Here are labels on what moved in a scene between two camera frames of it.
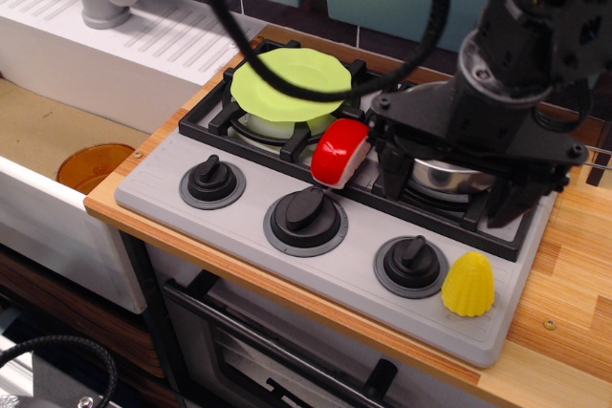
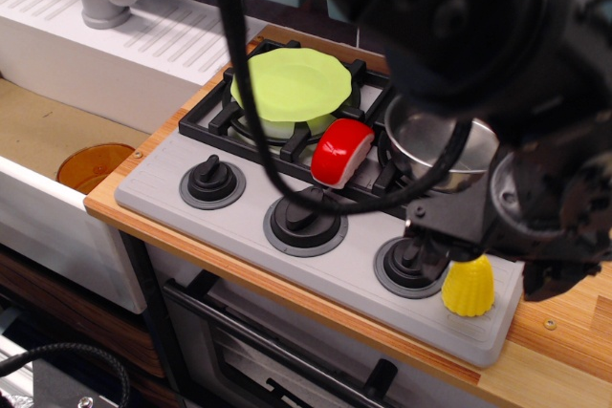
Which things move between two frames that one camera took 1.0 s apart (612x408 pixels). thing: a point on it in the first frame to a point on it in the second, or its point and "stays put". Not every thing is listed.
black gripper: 477,120 to 549,205
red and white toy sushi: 339,149 stays put
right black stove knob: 411,267 stays put
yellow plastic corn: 469,288 stays put
